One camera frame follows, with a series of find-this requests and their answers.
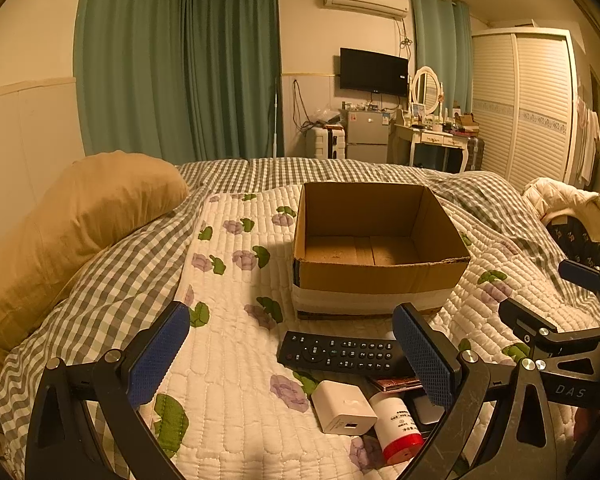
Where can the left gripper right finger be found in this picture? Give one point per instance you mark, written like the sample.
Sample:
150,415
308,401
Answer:
519,442

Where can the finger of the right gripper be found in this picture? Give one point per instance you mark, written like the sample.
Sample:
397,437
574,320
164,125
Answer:
580,274
526,324

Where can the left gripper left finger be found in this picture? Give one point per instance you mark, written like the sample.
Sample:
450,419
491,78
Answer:
62,441

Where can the white small object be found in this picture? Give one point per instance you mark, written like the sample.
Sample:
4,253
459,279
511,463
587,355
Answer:
427,413

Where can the white bottle red cap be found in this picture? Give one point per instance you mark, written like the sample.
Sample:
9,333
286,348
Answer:
396,431

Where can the red patterned case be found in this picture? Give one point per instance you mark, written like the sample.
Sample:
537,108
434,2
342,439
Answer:
394,385

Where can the black tv remote control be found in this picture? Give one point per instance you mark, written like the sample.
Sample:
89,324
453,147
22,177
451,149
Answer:
363,356

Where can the white usb charger cube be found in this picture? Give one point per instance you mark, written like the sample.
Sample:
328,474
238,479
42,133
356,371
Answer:
342,409

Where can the cream puffer jacket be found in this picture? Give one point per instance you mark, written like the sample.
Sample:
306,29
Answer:
552,200

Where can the hanging white towels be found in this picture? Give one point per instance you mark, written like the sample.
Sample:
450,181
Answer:
588,137

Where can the white floral quilt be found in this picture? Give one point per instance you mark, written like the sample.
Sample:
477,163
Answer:
290,288

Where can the brown cardboard box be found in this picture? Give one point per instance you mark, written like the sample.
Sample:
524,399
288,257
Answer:
360,249

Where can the white louvred wardrobe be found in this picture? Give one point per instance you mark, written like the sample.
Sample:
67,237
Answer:
524,98

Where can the white dressing table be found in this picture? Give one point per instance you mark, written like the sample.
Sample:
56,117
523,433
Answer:
415,137

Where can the tan pillow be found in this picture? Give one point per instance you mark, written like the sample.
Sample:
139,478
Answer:
95,202

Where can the silver mini fridge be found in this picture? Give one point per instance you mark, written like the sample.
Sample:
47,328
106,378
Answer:
367,135

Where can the white oval vanity mirror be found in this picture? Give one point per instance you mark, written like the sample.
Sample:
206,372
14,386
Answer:
426,89

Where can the white suitcase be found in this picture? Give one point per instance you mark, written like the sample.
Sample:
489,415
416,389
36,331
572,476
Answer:
326,143

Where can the green curtain right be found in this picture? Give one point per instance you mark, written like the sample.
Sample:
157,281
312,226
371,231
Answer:
443,42

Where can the green curtain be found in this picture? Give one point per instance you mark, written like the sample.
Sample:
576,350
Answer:
443,42
182,80

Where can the white air conditioner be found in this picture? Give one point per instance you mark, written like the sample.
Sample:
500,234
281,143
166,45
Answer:
387,8

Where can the green curtain left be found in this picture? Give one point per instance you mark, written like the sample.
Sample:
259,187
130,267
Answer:
182,80

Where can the black wall television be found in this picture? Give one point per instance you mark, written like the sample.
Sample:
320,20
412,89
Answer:
373,72

